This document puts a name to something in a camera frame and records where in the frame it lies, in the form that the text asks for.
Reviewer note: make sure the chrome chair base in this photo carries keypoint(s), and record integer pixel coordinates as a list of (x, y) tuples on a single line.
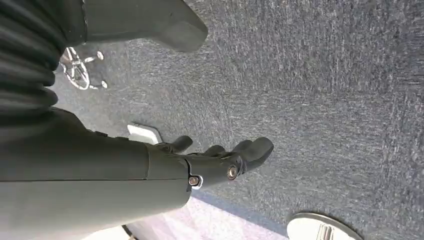
[(78, 71)]

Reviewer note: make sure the round white base plate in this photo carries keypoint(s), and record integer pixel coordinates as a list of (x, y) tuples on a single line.
[(314, 228)]

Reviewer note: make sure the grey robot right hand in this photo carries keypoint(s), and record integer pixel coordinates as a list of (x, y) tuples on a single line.
[(99, 185)]

